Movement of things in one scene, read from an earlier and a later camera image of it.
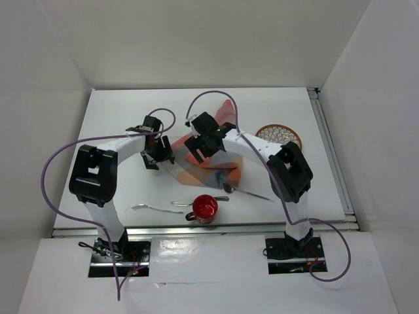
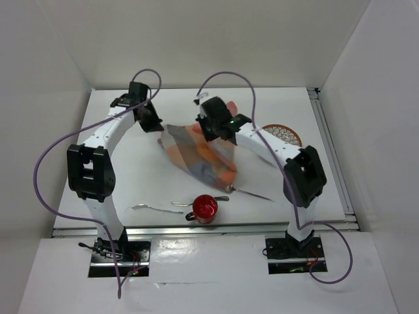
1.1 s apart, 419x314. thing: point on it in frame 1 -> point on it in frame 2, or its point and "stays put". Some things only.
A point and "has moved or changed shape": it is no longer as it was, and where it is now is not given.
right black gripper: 192,144 -> 203,120
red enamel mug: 205,210 stays put
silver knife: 179,203 stays put
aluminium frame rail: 353,223 stays put
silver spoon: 230,189 stays put
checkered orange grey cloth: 214,171 has moved or changed shape
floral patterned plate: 279,134 stays put
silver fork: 144,206 stays put
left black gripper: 165,153 -> 154,125
